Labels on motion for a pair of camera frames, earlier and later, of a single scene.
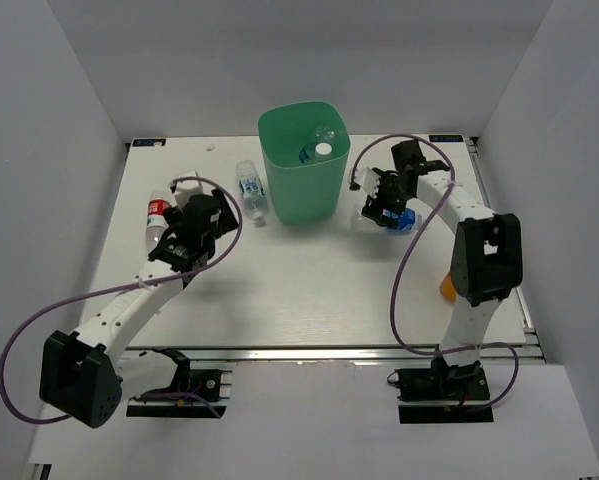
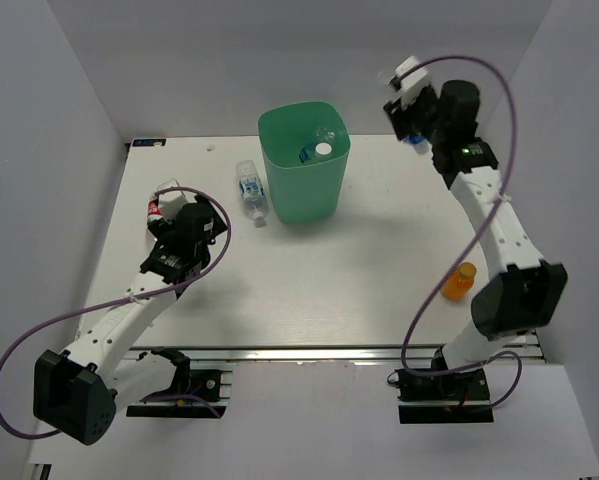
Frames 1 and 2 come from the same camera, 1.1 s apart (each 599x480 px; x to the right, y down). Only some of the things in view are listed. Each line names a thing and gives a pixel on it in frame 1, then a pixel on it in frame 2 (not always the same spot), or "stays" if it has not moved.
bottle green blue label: [252, 191] stays
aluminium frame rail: [333, 355] stays
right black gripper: [374, 205] to [399, 115]
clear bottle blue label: [408, 221] to [420, 142]
